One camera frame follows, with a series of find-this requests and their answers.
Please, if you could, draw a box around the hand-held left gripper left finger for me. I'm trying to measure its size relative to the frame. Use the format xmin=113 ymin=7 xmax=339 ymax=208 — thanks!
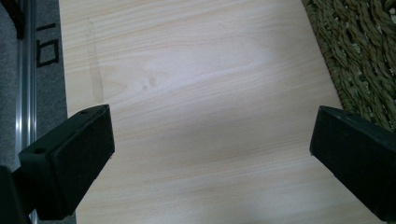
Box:
xmin=12 ymin=104 xmax=116 ymax=221

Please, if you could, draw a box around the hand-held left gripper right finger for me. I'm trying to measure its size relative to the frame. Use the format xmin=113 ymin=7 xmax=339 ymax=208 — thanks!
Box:
xmin=309 ymin=105 xmax=396 ymax=222

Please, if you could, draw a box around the woven straw basket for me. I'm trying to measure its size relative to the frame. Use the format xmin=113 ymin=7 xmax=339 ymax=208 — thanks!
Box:
xmin=301 ymin=0 xmax=396 ymax=134

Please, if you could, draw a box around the dark stand leg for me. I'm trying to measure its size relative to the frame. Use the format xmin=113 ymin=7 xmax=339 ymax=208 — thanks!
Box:
xmin=0 ymin=0 xmax=26 ymax=40

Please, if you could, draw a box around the aluminium frame rail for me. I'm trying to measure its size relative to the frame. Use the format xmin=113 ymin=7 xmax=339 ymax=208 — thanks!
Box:
xmin=14 ymin=0 xmax=39 ymax=224

